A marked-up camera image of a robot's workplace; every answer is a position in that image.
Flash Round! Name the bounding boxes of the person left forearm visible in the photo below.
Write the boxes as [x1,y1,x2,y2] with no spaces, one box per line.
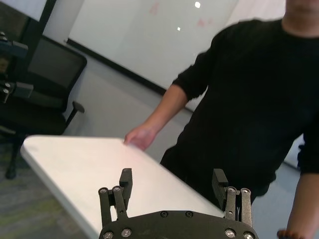
[286,171,319,234]

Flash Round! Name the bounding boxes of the person right forearm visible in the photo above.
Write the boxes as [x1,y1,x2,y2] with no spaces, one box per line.
[143,83,189,132]

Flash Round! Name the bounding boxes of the person neck and chin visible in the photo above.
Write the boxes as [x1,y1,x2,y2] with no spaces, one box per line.
[283,0,319,38]

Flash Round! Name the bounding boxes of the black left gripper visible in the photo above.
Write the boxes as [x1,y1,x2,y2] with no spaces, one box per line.
[0,32,34,105]

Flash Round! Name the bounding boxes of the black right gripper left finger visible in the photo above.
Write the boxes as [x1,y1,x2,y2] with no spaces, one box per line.
[98,168,133,227]

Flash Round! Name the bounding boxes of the black office chair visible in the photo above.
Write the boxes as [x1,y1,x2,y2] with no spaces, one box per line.
[0,36,88,180]

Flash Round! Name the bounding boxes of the person right hand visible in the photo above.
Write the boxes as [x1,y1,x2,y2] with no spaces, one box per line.
[124,125,159,151]

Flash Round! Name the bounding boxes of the black framed whiteboard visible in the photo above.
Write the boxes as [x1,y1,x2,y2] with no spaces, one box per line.
[63,0,240,112]

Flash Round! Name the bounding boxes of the person in black shirt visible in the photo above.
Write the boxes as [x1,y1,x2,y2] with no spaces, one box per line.
[159,18,319,202]

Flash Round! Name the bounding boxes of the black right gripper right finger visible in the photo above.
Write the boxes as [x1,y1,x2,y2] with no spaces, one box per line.
[211,168,254,228]

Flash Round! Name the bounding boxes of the white table top board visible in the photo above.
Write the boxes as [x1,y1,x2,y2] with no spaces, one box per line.
[20,134,225,239]

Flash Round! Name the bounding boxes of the brown wooden bead bracelet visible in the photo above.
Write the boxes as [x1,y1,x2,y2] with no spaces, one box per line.
[276,229,309,239]

